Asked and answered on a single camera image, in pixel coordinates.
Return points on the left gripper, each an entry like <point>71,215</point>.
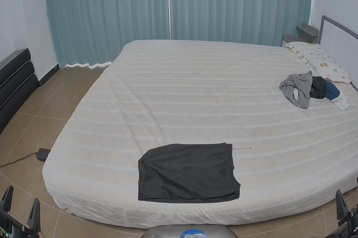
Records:
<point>16,227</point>

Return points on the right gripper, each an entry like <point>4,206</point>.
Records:
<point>349,227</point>

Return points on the black T-shirt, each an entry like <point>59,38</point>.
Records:
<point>187,172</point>

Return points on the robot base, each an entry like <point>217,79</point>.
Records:
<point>193,232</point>

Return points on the bed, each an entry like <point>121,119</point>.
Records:
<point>195,91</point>

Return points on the white garment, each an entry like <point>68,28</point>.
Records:
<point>341,102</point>

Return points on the dark blue garment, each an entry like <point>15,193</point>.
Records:
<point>332,90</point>

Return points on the black shiny garment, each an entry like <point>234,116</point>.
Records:
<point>318,88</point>

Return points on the grey garment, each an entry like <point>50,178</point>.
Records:
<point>300,87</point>

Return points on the black chest of drawers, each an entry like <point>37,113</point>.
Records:
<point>15,83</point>

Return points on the white printed pillow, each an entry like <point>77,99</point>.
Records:
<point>318,59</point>

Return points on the grey bedside table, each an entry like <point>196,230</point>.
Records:
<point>306,29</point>

